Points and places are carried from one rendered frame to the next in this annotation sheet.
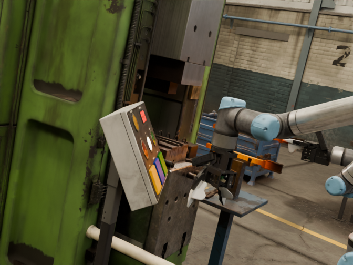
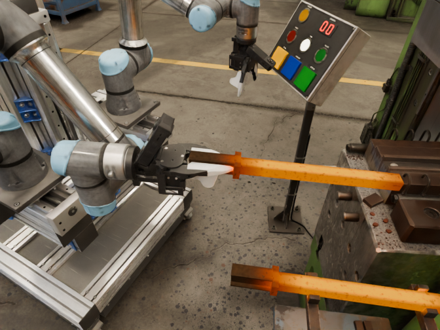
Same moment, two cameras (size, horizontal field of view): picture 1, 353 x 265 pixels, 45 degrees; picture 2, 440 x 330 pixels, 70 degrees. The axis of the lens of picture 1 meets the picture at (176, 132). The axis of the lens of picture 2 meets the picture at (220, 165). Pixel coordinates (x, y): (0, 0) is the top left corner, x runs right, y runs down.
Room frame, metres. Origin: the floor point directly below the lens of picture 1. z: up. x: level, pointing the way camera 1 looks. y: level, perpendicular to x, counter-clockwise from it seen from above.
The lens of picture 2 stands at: (2.28, -0.68, 1.55)
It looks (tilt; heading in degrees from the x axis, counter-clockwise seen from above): 42 degrees down; 157
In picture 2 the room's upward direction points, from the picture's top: straight up
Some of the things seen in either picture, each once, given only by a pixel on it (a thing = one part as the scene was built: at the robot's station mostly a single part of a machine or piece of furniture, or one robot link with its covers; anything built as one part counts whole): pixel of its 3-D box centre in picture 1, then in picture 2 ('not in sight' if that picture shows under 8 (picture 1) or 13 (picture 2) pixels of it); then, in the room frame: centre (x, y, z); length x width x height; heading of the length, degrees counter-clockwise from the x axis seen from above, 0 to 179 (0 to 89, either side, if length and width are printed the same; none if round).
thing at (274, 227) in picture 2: not in sight; (285, 215); (1.32, 0.16, 0.05); 0.22 x 0.22 x 0.09; 63
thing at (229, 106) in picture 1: (230, 116); (247, 7); (1.27, -0.15, 1.23); 0.09 x 0.08 x 0.11; 46
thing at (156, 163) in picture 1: (157, 171); (291, 68); (1.32, 0.03, 1.01); 0.07 x 0.05 x 0.07; 178
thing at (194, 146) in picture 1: (183, 148); (425, 221); (2.05, -0.05, 0.95); 0.12 x 0.08 x 0.06; 63
